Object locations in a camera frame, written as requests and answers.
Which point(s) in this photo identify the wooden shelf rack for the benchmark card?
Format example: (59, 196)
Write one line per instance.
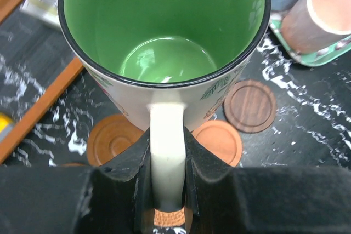
(32, 56)

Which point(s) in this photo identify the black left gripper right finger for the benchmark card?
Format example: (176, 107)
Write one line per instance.
(224, 199)

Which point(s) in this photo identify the pink mug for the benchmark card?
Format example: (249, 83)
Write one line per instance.
(312, 25)

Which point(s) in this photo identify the brown ridged wooden saucer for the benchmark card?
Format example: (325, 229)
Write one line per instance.
(73, 164)

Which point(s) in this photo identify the yellow small block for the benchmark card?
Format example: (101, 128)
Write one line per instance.
(6, 126)

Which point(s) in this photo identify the dark walnut coaster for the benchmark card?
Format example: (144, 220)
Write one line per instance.
(250, 106)

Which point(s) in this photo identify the green floral tray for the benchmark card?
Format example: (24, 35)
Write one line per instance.
(315, 59)

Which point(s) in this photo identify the white green small box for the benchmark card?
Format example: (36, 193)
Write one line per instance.
(43, 10)

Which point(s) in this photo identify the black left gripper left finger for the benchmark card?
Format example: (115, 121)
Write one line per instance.
(113, 198)

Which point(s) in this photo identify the green mug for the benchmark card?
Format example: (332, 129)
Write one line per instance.
(167, 65)

